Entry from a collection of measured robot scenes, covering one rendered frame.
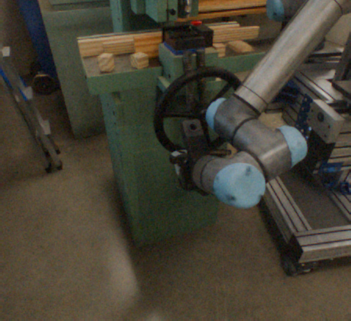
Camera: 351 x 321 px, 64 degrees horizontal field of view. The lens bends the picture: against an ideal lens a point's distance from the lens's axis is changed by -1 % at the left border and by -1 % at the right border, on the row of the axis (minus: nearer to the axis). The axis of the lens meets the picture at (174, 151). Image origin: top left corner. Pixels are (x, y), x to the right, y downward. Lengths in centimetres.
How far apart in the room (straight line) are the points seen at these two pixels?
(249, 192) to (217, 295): 94
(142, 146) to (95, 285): 69
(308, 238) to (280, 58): 89
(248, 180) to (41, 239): 132
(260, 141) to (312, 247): 84
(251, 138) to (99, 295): 105
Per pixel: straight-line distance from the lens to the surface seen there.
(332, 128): 102
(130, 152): 104
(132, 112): 95
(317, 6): 66
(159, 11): 99
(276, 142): 54
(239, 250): 150
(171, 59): 83
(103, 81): 89
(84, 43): 103
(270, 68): 61
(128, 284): 139
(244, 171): 47
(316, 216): 147
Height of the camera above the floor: 123
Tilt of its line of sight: 38 degrees down
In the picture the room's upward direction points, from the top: straight up
